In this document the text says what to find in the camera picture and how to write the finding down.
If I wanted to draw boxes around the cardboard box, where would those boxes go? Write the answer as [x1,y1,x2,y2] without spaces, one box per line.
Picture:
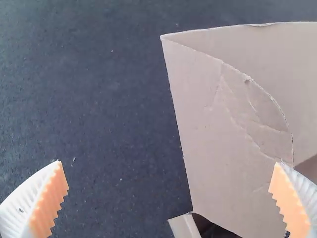
[159,21,317,238]

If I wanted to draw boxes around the black mat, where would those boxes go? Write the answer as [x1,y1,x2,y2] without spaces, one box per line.
[0,0,317,238]

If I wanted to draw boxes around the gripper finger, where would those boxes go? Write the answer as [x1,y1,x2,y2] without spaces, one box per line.
[0,159,70,238]
[268,161,317,238]

